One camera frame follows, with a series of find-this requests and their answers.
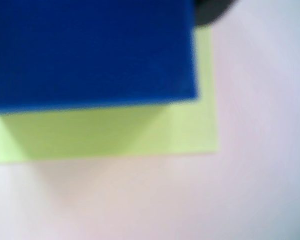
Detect large blue cube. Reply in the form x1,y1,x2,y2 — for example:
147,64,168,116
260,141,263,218
0,0,200,115

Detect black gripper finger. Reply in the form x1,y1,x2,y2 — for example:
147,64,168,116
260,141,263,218
193,0,238,28

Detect green paper square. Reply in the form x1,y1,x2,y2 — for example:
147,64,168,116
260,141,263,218
0,26,221,166

